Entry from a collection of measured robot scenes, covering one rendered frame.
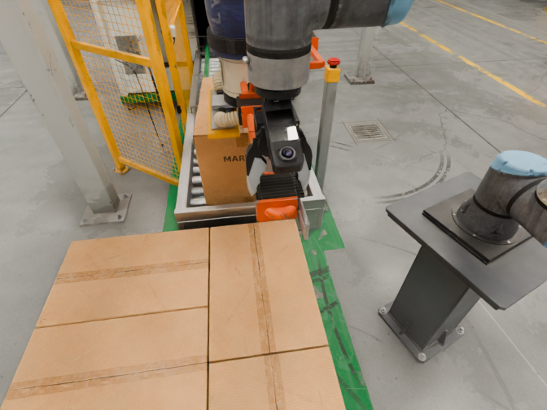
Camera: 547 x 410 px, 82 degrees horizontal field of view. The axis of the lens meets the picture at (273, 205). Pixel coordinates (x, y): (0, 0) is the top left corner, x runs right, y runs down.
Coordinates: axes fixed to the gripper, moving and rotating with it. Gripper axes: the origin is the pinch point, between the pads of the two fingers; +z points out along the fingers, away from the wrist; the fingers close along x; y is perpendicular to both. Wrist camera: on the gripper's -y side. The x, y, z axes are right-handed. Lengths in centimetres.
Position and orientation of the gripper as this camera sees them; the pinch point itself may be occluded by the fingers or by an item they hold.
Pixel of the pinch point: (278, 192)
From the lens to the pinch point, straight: 59.6
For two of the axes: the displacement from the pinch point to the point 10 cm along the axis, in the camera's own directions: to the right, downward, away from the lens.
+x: -9.9, 0.9, -1.0
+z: 0.0, 7.3, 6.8
